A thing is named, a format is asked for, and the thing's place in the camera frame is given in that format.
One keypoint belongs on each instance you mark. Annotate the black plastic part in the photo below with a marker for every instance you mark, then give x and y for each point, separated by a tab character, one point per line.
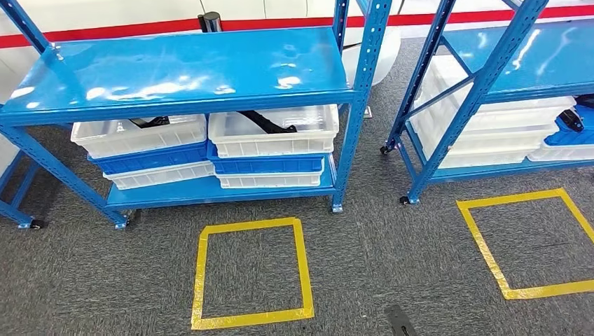
573	121
151	123
269	124

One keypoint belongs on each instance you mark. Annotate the blue steel shelf rack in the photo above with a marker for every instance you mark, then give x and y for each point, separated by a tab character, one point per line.
18	199
185	69
533	55

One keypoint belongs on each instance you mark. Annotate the large translucent white bin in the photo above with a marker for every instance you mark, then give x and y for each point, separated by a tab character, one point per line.
7	153
501	134

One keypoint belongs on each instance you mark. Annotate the red barrier belt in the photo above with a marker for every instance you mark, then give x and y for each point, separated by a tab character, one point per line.
116	30

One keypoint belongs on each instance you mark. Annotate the white car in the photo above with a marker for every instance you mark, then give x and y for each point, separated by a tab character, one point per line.
116	11

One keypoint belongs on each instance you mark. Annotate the black stanchion post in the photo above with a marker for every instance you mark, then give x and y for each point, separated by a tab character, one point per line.
211	21

